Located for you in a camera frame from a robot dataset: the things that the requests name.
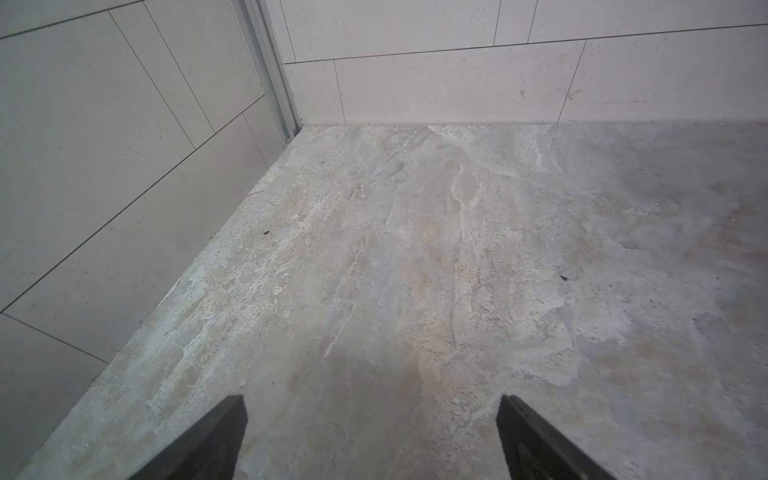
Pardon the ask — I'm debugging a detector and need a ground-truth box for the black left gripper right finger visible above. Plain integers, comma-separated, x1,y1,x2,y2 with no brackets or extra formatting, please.
496,395,615,480

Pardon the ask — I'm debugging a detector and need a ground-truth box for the left corner aluminium profile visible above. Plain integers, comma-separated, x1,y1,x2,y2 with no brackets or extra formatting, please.
232,0,302,144

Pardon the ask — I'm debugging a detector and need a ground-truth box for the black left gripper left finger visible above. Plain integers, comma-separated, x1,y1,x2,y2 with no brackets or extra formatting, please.
130,395,248,480

